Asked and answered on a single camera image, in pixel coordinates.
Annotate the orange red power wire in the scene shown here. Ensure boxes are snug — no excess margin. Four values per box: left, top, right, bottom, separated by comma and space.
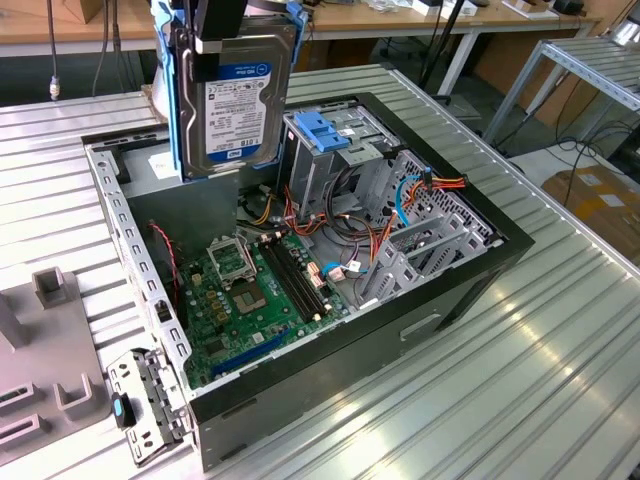
369, 169, 469, 274

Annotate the blue wire white plug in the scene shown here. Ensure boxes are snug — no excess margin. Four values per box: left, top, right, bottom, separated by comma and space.
319, 259, 374, 286

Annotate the grey metal drive cage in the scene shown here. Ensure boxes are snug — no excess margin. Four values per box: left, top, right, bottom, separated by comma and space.
277, 102, 404, 221

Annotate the green motherboard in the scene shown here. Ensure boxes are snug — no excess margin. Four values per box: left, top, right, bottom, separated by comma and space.
177, 232, 351, 391

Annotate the black RAM slot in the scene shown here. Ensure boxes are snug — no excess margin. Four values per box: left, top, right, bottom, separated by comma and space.
264, 243, 318, 321
277, 238, 330, 314
271, 241, 324, 317
258, 244, 312, 324

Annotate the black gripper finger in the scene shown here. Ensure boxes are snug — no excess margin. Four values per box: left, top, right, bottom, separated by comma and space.
192, 0, 251, 54

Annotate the hinged metal slot bracket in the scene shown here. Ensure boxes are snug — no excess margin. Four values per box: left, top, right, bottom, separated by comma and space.
107, 348, 194, 469

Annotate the red orange wire bundle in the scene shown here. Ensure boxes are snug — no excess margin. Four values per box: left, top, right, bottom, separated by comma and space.
282, 184, 334, 239

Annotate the CPU socket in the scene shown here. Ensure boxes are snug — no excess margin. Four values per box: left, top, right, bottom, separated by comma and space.
229, 279, 274, 316

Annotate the brown cardboard box with labels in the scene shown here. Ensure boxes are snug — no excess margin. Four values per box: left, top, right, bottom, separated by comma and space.
542, 167, 640, 261

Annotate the blue expansion slot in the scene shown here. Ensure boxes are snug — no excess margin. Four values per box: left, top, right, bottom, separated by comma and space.
209, 327, 291, 379

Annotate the grey power supply unit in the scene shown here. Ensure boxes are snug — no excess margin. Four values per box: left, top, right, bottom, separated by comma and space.
118, 144, 241, 261

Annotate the metal socket cover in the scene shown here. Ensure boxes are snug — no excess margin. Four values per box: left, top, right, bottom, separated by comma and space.
206, 235, 259, 287

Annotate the grey parts rack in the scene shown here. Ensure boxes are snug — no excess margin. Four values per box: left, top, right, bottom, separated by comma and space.
0, 267, 120, 454

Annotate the red black fan wire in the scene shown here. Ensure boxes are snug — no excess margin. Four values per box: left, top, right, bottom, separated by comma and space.
148, 222, 181, 306

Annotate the hard disk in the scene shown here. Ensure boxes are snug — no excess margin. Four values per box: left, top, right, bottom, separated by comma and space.
152, 0, 309, 185

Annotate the plain cardboard box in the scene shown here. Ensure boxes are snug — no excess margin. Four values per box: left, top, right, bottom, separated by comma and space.
59, 0, 109, 24

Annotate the yellow orange wire bundle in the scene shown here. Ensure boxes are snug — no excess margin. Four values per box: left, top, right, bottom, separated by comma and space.
248, 183, 277, 226

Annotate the blue plastic drive latch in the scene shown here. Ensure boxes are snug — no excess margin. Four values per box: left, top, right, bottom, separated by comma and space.
293, 110, 352, 155

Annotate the blue data wire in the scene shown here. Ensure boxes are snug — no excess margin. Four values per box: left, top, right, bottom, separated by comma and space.
393, 167, 435, 227

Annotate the long wooden desk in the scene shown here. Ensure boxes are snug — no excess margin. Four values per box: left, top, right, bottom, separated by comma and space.
0, 0, 604, 96

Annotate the grey metal disk bay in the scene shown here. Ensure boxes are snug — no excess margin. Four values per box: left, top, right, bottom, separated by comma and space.
357, 212, 494, 311

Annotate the black open PC case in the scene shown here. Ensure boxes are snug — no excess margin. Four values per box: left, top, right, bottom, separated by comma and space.
79, 91, 536, 474

